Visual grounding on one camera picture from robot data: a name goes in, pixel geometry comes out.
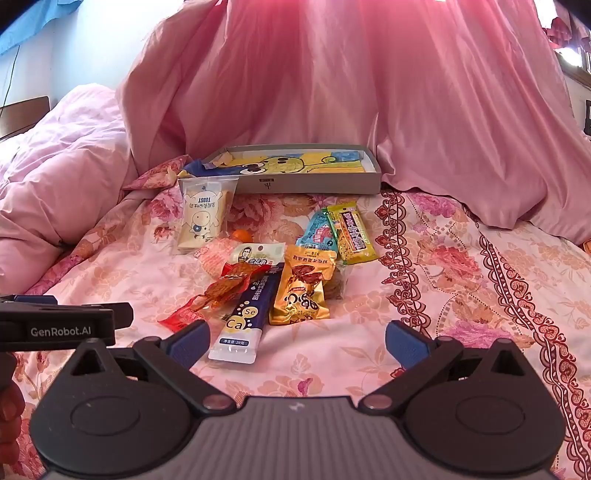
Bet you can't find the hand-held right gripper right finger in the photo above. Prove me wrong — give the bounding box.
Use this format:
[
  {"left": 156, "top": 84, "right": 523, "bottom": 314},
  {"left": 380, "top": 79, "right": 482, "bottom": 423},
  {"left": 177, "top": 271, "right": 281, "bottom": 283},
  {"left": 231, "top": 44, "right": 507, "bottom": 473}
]
[{"left": 358, "top": 319, "right": 532, "bottom": 414}]

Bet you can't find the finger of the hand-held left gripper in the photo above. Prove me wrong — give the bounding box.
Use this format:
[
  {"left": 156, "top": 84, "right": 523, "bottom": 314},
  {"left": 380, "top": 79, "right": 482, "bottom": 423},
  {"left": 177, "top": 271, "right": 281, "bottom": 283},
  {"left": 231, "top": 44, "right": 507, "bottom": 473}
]
[{"left": 113, "top": 302, "right": 135, "bottom": 330}]

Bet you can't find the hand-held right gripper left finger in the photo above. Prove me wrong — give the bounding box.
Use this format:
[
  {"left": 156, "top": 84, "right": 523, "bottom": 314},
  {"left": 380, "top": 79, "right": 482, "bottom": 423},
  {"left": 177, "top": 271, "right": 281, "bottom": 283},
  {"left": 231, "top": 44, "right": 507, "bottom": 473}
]
[{"left": 60, "top": 319, "right": 238, "bottom": 414}]

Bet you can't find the white navy stick packet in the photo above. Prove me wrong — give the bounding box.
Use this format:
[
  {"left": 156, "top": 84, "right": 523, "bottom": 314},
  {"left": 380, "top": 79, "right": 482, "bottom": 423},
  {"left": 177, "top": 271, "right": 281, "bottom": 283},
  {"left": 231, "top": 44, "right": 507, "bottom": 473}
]
[{"left": 208, "top": 268, "right": 280, "bottom": 364}]

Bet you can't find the red clear snack packet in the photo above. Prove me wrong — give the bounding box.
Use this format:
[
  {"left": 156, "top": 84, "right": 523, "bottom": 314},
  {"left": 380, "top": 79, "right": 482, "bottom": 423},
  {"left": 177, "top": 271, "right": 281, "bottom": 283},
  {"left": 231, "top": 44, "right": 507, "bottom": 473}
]
[{"left": 157, "top": 272, "right": 257, "bottom": 334}]

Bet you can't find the pink snack packet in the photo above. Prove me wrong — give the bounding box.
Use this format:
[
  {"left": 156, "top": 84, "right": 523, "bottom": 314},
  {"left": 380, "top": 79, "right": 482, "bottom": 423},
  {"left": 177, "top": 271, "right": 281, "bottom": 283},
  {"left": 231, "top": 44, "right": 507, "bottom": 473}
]
[{"left": 198, "top": 237, "right": 241, "bottom": 278}]

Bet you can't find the clear cookie packet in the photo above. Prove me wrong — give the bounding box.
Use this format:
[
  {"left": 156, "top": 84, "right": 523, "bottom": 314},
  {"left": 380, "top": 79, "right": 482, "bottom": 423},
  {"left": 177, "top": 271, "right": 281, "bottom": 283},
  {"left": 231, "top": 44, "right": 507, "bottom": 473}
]
[{"left": 323, "top": 261, "right": 352, "bottom": 298}]

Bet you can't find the white green snack packet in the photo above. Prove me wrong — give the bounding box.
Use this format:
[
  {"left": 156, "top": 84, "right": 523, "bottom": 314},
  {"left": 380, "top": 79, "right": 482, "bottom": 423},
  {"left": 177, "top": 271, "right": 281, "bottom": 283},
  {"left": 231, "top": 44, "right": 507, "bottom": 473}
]
[{"left": 221, "top": 242, "right": 286, "bottom": 280}]

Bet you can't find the golden snack packet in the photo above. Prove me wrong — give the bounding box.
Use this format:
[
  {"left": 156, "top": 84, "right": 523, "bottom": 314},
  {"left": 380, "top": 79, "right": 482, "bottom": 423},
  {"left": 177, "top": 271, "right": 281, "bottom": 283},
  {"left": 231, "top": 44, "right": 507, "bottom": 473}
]
[{"left": 269, "top": 244, "right": 338, "bottom": 326}]

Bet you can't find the white toast bread packet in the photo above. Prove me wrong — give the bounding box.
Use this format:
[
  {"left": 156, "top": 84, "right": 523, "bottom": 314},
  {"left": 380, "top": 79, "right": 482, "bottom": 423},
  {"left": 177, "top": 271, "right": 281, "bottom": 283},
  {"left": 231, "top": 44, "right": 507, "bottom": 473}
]
[{"left": 178, "top": 175, "right": 239, "bottom": 256}]

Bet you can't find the grey cardboard box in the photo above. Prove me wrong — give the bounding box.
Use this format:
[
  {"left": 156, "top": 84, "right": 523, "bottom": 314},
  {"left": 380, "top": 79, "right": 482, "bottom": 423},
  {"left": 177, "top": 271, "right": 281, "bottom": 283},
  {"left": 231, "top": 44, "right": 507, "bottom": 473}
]
[{"left": 202, "top": 144, "right": 383, "bottom": 195}]

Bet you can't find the person's left hand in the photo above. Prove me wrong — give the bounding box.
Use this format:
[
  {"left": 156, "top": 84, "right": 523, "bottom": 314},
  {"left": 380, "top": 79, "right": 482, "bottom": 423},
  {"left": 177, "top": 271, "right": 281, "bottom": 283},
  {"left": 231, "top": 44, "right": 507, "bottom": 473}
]
[{"left": 0, "top": 382, "right": 26, "bottom": 438}]

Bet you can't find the floral bedsheet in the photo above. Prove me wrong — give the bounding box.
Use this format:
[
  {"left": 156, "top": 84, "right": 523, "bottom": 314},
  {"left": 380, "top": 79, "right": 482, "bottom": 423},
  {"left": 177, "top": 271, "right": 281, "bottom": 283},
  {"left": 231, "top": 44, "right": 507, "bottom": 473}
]
[{"left": 0, "top": 188, "right": 591, "bottom": 480}]

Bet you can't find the yellow green snack packet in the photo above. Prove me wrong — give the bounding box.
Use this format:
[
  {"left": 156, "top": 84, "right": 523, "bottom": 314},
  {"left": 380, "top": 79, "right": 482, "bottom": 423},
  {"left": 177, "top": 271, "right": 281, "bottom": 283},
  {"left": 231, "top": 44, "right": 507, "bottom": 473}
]
[{"left": 322, "top": 202, "right": 376, "bottom": 266}]

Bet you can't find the light blue snack packet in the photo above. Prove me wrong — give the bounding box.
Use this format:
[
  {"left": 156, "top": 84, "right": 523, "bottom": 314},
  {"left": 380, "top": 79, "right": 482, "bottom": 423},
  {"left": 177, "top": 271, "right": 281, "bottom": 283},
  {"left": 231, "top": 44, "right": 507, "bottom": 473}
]
[{"left": 295, "top": 210, "right": 340, "bottom": 252}]

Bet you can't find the floral pillow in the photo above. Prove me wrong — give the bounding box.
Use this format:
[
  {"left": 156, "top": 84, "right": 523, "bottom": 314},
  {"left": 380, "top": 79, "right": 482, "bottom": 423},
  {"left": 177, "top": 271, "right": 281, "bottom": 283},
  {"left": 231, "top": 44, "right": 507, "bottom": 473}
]
[{"left": 122, "top": 154, "right": 192, "bottom": 192}]

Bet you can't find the pink quilt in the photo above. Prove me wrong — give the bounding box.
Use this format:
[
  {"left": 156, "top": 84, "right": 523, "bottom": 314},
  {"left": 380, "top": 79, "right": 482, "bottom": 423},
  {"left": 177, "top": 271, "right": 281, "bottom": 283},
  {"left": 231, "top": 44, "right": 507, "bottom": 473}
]
[{"left": 0, "top": 85, "right": 139, "bottom": 296}]

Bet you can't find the yellow cartoon drawing sheet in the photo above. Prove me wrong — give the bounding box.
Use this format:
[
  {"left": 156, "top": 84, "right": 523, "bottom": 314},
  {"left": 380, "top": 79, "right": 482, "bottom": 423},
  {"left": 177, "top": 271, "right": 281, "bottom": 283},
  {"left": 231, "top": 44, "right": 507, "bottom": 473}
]
[{"left": 216, "top": 148, "right": 370, "bottom": 176}]

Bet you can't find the wooden headboard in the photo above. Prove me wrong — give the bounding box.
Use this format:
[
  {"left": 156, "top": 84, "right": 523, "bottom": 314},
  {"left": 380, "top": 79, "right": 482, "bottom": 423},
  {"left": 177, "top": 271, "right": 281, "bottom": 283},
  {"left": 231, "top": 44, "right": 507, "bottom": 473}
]
[{"left": 0, "top": 96, "right": 51, "bottom": 141}]

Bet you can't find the pink curtain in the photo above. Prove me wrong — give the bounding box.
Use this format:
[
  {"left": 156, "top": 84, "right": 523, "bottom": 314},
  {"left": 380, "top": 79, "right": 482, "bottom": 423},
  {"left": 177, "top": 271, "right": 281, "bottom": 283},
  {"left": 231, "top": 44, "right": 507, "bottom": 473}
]
[{"left": 115, "top": 0, "right": 591, "bottom": 241}]

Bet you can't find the blue cloth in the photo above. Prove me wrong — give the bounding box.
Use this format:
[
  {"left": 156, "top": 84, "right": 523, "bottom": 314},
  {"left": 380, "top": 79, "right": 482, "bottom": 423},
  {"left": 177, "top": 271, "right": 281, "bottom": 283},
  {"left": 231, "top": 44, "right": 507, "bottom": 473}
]
[{"left": 0, "top": 0, "right": 109, "bottom": 56}]

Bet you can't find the bright window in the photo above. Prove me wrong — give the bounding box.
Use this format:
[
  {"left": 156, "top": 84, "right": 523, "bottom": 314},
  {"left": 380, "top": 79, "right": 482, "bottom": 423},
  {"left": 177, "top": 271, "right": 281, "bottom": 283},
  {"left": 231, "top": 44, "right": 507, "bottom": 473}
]
[{"left": 554, "top": 42, "right": 591, "bottom": 75}]

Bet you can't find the black cable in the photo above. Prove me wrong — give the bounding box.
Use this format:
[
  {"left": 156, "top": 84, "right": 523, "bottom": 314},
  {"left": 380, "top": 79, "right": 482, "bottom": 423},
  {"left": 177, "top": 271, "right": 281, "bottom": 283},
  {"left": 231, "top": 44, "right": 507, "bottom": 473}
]
[{"left": 0, "top": 44, "right": 21, "bottom": 112}]

